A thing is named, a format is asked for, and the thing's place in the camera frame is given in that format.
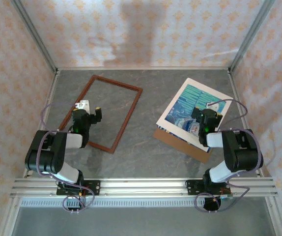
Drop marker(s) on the blue printed paper photo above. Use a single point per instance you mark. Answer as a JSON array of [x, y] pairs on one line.
[[187, 103]]

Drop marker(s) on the white mat board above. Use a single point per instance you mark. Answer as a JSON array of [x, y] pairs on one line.
[[227, 108]]

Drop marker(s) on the brown wooden picture frame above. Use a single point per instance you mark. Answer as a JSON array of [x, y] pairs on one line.
[[121, 83]]

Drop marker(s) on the brown frame backing board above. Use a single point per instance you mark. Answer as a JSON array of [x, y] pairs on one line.
[[180, 145]]

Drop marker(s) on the small green circuit board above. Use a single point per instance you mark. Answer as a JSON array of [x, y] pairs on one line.
[[227, 196]]

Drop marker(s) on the grey metal panel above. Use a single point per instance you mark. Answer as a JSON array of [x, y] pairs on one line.
[[143, 221]]

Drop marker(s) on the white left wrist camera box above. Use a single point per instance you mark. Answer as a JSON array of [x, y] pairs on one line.
[[83, 104]]

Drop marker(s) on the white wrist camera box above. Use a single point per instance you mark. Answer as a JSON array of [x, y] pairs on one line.
[[83, 104], [214, 106]]

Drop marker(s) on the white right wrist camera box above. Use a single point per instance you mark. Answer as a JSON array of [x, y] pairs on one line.
[[214, 106]]

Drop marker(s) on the aluminium table edge rail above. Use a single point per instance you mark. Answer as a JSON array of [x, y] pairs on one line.
[[50, 94], [236, 94], [143, 68]]

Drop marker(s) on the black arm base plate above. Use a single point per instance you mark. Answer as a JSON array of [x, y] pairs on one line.
[[95, 186], [191, 188]]

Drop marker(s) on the aluminium mounting rail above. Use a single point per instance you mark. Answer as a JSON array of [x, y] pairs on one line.
[[143, 188]]

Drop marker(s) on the aluminium corner post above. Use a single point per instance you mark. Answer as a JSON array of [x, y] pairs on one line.
[[252, 32], [34, 32]]

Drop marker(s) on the aluminium lower frame bar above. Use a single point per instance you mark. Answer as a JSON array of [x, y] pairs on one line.
[[278, 218], [9, 218]]

